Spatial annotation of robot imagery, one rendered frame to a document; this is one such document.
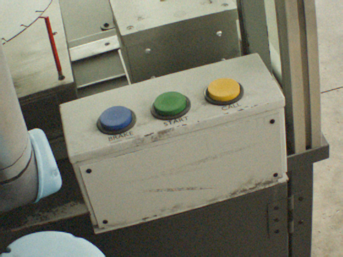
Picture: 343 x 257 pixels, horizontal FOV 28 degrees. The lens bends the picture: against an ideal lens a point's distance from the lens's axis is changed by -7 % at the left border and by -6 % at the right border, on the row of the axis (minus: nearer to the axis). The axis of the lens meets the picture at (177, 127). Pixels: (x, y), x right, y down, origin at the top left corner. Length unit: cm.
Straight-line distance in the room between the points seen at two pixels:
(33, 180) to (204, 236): 45
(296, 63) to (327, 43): 165
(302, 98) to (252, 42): 12
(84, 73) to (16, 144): 59
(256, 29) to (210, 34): 10
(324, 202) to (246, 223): 88
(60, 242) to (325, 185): 144
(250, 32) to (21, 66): 38
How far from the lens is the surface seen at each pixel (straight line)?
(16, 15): 112
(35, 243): 70
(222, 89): 93
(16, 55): 121
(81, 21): 145
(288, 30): 93
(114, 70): 127
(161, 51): 111
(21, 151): 72
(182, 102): 92
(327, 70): 248
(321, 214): 199
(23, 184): 76
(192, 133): 92
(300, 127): 104
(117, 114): 92
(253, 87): 94
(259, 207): 114
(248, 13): 103
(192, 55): 113
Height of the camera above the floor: 147
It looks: 40 degrees down
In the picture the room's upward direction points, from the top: 10 degrees counter-clockwise
